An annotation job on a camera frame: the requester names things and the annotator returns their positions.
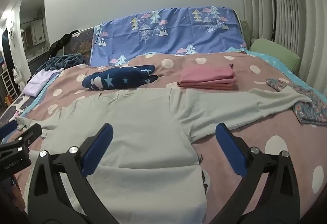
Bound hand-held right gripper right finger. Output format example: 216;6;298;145
204;122;300;224

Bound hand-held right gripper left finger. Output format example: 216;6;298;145
27;123;120;224

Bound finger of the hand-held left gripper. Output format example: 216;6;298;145
14;123;43;150
0;123;19;139

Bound light grey shirt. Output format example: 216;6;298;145
15;86;313;224

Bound folded pink clothes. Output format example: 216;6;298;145
177;63;237;91

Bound pink polka-dot blanket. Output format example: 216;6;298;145
0;52;327;224

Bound white ladder shelf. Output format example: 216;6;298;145
1;69;14;104

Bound lavender cloth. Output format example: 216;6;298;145
22;69;64;97

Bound white cat figurine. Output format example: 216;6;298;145
13;66;25;84

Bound navy star-print garment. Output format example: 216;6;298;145
82;64;159;91

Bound dark teal fleece blanket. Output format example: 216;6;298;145
36;53;85;74

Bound floral print cloth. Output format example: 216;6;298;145
266;78;327;126

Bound light blue printed sheet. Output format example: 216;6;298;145
225;46;327;102

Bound black garment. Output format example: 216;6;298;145
50;30;78;56

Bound dark patterned headboard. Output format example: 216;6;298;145
69;27;95;66

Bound pale green pillow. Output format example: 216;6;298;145
241;19;253;48

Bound purple star-patterned pillow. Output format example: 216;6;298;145
89;6;248;66

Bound white pleated curtain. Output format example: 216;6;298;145
236;0;327;97

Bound white wall device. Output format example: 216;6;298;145
8;21;17;46

